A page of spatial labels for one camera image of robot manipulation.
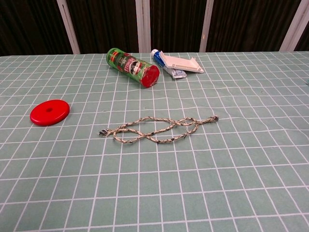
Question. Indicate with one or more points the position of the blue white toothpaste tube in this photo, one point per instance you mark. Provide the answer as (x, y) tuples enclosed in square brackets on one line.
[(178, 73)]

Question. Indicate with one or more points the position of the green Pringles can red lid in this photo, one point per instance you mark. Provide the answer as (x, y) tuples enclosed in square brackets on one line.
[(130, 65)]

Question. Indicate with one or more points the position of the green checked tablecloth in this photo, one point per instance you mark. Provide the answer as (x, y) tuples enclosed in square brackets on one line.
[(217, 181)]

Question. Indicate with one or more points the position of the red plastic disc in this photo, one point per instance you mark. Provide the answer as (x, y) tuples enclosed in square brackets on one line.
[(43, 116)]

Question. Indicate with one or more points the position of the white frame post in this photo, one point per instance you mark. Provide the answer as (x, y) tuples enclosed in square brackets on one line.
[(208, 24), (297, 24), (69, 26), (143, 24)]

